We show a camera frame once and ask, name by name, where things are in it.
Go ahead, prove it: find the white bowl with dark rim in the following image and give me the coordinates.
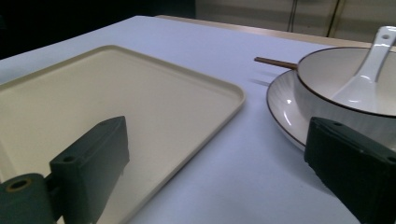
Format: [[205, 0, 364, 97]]
[[293, 47, 396, 152]]

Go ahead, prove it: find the brown wooden chopstick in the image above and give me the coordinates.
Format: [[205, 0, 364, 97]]
[[253, 56, 299, 71]]

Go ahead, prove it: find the metal stand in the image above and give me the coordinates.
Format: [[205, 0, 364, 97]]
[[326, 0, 344, 37]]

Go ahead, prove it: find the white ceramic spoon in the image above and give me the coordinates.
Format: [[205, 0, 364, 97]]
[[331, 25, 396, 114]]

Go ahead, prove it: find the beige plastic tray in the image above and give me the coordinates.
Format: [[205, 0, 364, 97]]
[[0, 45, 247, 224]]

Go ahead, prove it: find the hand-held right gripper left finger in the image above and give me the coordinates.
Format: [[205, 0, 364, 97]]
[[49, 116, 131, 224]]

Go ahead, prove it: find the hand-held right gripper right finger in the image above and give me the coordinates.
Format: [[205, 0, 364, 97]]
[[304, 117, 396, 224]]

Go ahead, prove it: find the white plate with dark rim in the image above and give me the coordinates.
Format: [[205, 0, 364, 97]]
[[266, 69, 310, 152]]

